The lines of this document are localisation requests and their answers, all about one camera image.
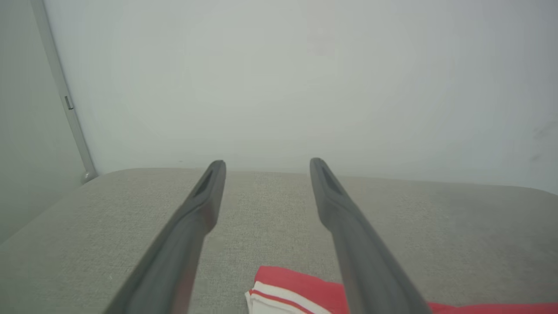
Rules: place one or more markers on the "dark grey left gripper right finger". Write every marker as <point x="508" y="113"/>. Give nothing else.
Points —
<point x="366" y="261"/>

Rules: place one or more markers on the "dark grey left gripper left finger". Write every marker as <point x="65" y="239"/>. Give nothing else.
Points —
<point x="174" y="253"/>

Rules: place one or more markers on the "red and white shirt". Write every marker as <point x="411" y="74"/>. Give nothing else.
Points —
<point x="301" y="284"/>

